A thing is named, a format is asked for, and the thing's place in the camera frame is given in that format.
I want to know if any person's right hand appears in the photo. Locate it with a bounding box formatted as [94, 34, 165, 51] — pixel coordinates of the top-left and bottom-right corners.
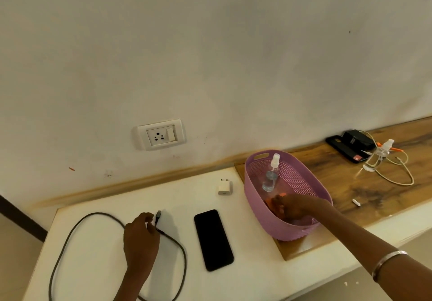
[270, 194, 320, 221]

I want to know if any person's left hand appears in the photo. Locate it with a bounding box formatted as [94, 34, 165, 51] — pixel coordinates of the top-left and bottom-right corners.
[122, 212, 161, 278]

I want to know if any orange cleaning cloth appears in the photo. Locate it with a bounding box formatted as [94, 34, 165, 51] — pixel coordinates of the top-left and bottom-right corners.
[265, 193, 288, 217]

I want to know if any grey charging cable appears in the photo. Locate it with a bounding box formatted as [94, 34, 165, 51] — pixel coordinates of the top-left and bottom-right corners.
[48, 210, 188, 301]

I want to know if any clear spray bottle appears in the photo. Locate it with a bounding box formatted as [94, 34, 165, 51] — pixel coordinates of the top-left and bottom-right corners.
[261, 153, 281, 193]

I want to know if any white charger adapter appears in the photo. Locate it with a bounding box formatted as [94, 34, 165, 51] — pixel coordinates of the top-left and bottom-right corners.
[217, 178, 234, 196]

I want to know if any black smartphone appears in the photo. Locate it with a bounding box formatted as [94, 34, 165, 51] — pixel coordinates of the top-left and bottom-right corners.
[193, 209, 235, 272]

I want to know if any person's right forearm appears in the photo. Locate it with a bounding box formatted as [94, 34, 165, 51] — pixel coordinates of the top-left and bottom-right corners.
[305, 198, 432, 301]

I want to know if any person's left forearm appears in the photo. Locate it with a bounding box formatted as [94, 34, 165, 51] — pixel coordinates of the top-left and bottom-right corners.
[114, 270, 148, 301]

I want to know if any purple plastic basket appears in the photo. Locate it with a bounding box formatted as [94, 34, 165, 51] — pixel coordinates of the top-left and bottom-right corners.
[244, 149, 334, 242]

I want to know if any brown wooden board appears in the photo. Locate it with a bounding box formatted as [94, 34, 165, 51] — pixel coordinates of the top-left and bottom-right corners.
[234, 116, 432, 261]

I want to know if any black power adapter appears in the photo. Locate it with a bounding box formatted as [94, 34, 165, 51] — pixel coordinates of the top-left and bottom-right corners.
[341, 129, 376, 152]

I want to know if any silver bracelet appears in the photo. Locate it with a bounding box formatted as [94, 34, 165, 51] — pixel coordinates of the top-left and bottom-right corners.
[371, 250, 409, 283]

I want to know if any white wall socket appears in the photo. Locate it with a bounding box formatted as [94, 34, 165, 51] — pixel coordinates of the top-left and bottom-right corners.
[137, 118, 187, 152]

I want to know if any dark door frame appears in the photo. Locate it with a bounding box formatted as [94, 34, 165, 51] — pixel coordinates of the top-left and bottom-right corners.
[0, 194, 48, 243]

